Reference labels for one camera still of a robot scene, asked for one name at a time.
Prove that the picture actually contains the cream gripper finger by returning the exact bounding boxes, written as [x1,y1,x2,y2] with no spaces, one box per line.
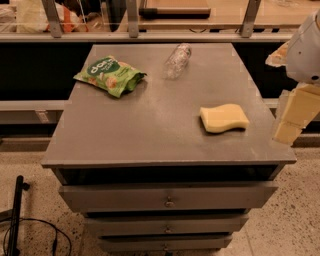
[265,42,289,67]
[273,83,320,145]

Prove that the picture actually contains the clear plastic water bottle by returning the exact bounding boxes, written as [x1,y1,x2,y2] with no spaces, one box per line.
[163,43,192,80]

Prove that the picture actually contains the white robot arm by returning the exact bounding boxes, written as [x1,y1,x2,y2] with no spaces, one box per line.
[265,10,320,145]

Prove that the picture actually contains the yellow sponge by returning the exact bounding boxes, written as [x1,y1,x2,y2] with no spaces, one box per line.
[200,104,250,133]

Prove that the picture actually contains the wooden board with black bar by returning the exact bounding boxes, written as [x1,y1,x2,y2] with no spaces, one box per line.
[139,0,211,19]

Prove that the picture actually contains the grey metal railing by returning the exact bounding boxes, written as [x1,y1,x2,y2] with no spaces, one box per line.
[0,0,302,43]

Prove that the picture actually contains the green snack bag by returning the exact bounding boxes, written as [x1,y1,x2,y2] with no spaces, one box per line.
[74,55,146,98]

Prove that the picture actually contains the grey drawer cabinet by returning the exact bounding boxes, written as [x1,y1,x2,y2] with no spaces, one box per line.
[43,44,295,241]

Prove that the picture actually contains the middle grey drawer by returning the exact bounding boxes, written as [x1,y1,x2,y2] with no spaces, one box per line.
[86,214,248,236]

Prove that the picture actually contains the grey drawer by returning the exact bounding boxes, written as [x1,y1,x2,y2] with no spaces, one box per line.
[86,214,248,236]
[99,235,232,252]
[59,181,277,212]

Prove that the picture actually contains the bottom grey drawer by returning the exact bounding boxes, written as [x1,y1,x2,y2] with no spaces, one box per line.
[99,235,232,252]

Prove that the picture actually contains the top grey drawer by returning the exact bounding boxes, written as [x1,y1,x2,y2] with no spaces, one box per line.
[59,181,277,212]

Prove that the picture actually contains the white and orange bag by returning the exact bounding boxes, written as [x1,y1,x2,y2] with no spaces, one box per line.
[16,0,80,33]

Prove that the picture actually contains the black stand pole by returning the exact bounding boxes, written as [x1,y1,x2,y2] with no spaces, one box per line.
[7,175,30,256]

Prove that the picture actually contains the black floor cable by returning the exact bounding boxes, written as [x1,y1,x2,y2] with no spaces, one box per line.
[0,217,73,256]

